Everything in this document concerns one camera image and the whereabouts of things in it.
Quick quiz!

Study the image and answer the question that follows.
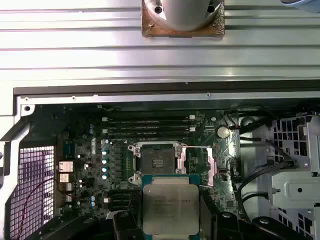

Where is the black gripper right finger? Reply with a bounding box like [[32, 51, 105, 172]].
[[199, 193, 278, 240]]

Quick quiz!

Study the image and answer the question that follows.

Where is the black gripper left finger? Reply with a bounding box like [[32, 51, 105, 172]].
[[46, 210, 144, 240]]

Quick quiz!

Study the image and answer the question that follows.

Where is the silver CPU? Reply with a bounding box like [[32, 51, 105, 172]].
[[141, 173, 201, 240]]

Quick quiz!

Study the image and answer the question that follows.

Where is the metal socket cover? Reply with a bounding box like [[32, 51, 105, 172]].
[[176, 145, 217, 187]]

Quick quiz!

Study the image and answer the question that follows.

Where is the CPU socket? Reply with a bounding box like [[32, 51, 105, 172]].
[[127, 141, 184, 183]]

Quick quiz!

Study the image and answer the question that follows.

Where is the silver metal port housing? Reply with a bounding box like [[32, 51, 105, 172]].
[[58, 161, 75, 174]]

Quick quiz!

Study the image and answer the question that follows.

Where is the green motherboard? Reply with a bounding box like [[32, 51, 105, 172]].
[[53, 103, 242, 240]]

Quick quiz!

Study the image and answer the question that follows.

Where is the silver coin battery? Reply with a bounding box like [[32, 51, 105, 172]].
[[216, 126, 230, 139]]

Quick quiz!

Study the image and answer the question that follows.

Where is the grey metal disk bay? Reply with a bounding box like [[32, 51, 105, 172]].
[[271, 109, 320, 240]]

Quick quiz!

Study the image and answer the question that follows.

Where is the black PC case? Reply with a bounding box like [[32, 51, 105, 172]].
[[0, 82, 320, 240]]

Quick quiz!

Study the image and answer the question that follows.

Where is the black cable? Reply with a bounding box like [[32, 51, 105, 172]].
[[263, 138, 297, 167], [234, 161, 276, 201]]

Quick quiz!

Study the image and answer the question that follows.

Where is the thin red black wire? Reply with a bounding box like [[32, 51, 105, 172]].
[[223, 113, 242, 131]]

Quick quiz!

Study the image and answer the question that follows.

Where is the brown square base plate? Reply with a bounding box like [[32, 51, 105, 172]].
[[140, 0, 226, 39]]

